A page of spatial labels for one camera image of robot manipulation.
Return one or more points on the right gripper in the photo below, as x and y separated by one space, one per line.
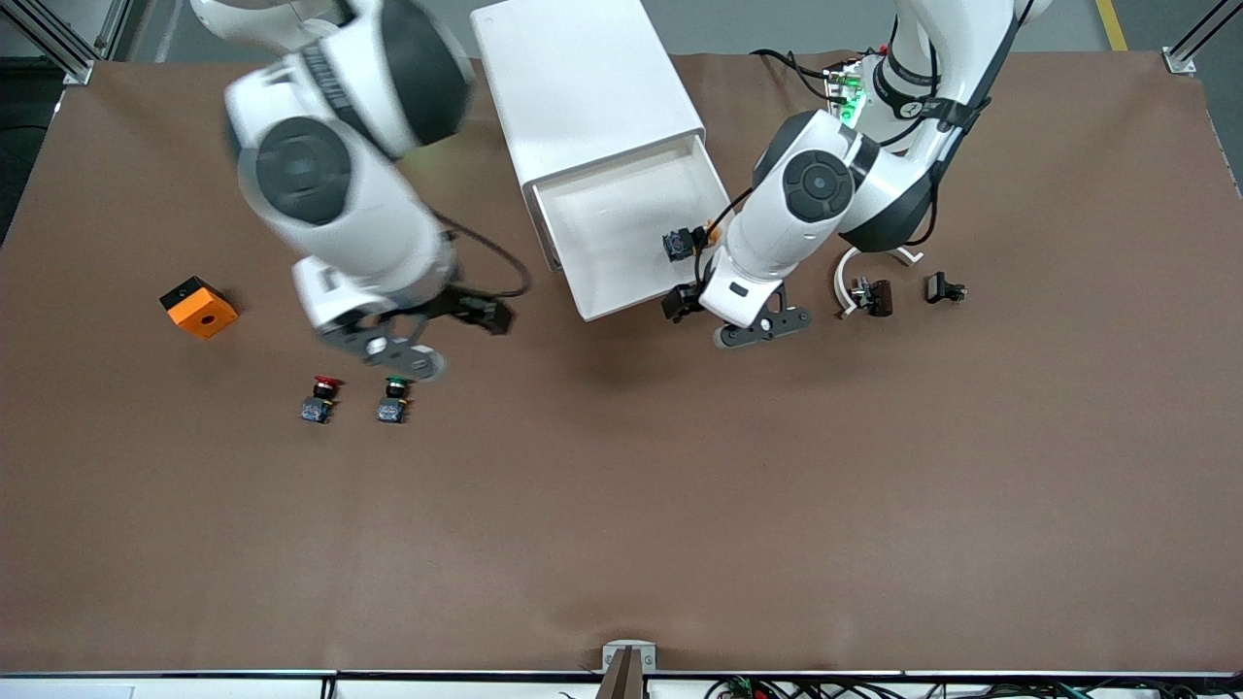
464 305

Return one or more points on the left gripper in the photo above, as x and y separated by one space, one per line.
683 300

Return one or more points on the yellow push button switch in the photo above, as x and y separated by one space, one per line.
678 245

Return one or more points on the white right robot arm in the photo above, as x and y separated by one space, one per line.
330 184

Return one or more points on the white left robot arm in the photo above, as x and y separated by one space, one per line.
825 184

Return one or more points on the brown small electrical component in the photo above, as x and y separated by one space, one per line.
879 297

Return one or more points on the black small clip component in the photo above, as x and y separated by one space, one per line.
938 287

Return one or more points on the green push button switch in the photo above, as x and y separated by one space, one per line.
391 408

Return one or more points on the white curved plastic bracket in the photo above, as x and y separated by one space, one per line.
843 286

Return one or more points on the red push button switch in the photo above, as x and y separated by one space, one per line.
316 408

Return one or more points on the orange button enclosure box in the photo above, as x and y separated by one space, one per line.
201 309

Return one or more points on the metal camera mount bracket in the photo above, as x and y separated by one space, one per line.
629 655

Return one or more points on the white table edge rail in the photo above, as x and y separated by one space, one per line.
194 684

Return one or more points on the aluminium frame profile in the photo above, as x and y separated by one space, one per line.
1199 44
49 39

